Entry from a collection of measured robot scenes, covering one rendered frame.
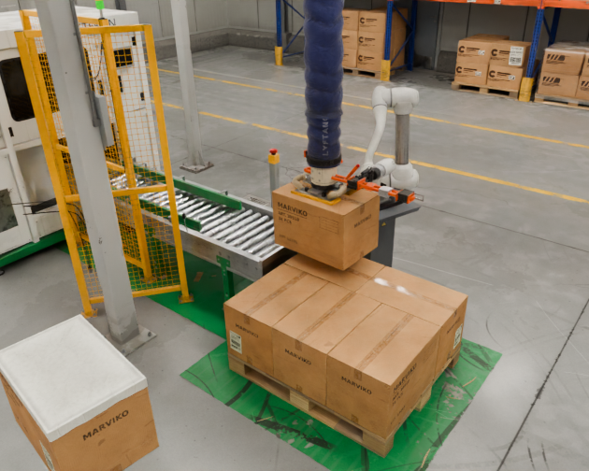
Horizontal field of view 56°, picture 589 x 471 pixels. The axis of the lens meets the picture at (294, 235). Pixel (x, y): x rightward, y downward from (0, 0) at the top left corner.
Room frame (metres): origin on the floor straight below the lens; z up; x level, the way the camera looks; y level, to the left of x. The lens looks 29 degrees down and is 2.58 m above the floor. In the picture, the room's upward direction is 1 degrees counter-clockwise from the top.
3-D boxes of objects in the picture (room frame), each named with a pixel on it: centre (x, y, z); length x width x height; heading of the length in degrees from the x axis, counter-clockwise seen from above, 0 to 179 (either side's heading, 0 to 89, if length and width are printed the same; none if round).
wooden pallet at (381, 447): (2.84, -0.32, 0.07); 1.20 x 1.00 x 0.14; 51
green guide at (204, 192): (4.66, 1.04, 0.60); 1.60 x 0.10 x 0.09; 51
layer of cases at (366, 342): (2.84, -0.32, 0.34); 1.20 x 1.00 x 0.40; 51
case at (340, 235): (3.32, -0.21, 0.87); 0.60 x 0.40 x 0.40; 49
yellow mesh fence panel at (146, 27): (3.57, 1.25, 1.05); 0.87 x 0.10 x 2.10; 103
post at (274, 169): (4.25, 0.15, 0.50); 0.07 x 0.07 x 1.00; 51
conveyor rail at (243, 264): (3.98, 1.14, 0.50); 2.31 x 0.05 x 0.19; 51
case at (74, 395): (1.75, 0.96, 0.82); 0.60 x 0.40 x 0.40; 43
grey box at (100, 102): (3.25, 1.17, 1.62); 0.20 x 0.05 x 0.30; 51
